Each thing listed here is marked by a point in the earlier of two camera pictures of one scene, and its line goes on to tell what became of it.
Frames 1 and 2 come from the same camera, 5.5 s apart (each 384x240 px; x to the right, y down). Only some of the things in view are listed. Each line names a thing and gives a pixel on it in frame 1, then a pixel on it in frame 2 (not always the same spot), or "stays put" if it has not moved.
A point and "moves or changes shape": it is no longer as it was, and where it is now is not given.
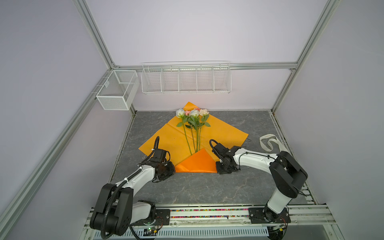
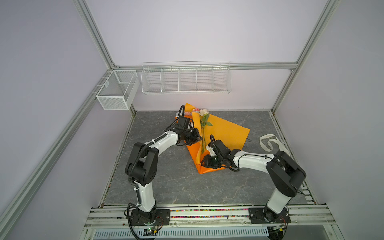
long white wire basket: [186, 77] stays put
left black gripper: [171, 171] → [197, 137]
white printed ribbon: [281, 147] stays put
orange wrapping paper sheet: [187, 142] moves or changes shape
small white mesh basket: [118, 92] stays put
